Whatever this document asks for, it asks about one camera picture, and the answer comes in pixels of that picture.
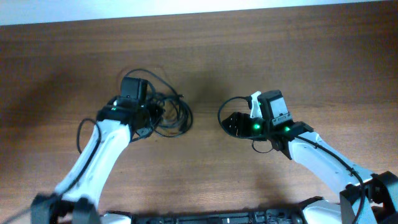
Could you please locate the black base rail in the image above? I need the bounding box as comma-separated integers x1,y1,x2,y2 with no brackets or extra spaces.
99,202,305,224

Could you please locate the black usb cable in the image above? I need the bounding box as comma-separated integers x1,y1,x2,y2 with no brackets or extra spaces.
123,68,194,139

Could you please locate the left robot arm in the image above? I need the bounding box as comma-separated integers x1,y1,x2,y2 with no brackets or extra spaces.
30,77,163,223

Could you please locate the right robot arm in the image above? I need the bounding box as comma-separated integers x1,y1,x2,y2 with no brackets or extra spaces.
218,90,397,223

